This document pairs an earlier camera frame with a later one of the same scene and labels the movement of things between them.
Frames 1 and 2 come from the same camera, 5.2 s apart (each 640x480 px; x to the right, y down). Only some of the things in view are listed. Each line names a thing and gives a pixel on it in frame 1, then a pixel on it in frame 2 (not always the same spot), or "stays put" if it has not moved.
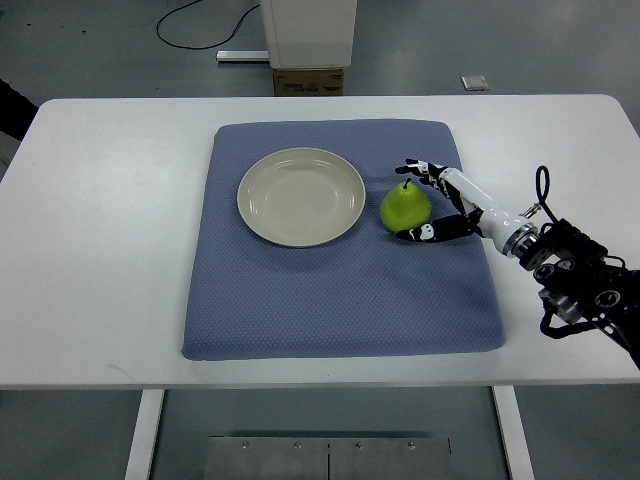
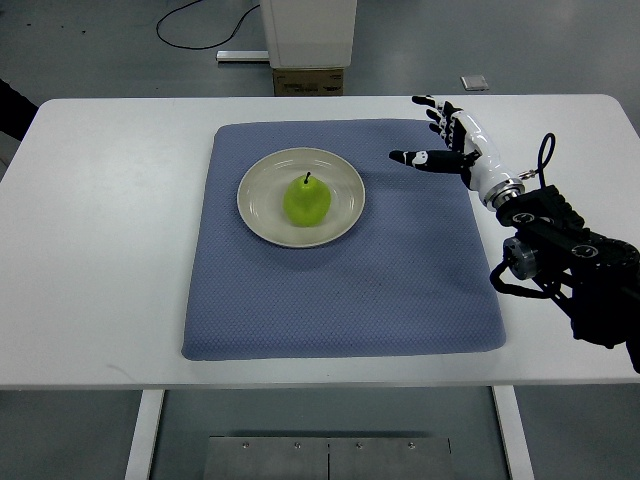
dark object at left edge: [16, 111] stays put
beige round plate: [300, 197] stays put
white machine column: [304, 34] stays put
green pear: [404, 207] → [306, 200]
